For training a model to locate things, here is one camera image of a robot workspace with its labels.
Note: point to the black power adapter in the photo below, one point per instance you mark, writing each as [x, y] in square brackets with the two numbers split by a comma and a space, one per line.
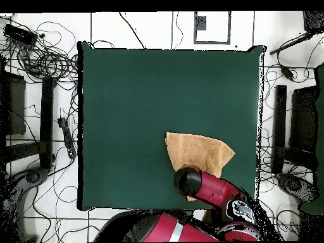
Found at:
[287, 73]

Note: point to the black speckled box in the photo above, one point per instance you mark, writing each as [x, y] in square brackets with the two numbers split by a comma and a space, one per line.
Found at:
[314, 21]

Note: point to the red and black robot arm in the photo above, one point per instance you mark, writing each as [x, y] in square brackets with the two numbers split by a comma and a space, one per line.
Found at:
[212, 189]

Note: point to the small black power strip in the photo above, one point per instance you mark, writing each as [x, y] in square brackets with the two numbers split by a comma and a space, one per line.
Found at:
[67, 136]

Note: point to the black chair base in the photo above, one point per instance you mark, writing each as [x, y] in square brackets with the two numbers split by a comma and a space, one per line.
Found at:
[34, 177]
[293, 184]

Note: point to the dark green table cloth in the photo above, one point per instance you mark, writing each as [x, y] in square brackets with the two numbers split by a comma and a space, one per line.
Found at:
[114, 88]

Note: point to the orange terry towel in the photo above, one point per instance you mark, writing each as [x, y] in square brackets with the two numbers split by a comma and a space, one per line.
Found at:
[197, 152]

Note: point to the long black bar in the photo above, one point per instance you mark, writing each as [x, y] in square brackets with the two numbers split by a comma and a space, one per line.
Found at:
[280, 114]
[46, 121]

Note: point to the black flat box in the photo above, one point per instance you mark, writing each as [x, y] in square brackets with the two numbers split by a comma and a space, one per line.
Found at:
[15, 106]
[303, 119]

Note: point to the black tripod rod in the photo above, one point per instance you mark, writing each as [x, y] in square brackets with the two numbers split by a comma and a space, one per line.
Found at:
[291, 43]

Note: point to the grey square frame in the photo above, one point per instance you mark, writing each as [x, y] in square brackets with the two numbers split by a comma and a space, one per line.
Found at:
[195, 35]

